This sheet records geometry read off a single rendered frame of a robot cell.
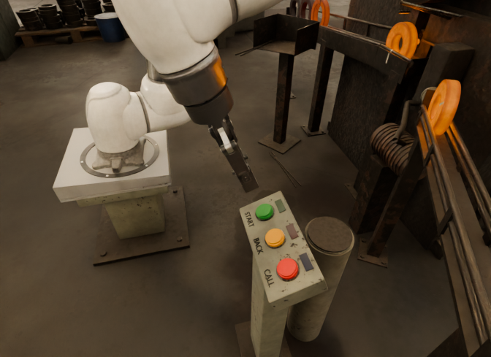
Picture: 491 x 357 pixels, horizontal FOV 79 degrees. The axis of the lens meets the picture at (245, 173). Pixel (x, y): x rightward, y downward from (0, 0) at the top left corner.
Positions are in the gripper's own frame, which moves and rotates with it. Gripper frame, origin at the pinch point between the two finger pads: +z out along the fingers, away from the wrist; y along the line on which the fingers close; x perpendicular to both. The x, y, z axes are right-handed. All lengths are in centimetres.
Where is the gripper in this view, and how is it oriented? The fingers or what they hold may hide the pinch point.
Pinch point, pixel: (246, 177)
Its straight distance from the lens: 59.6
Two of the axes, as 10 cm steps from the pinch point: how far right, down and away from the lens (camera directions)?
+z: 3.3, 6.6, 6.8
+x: -9.1, 4.1, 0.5
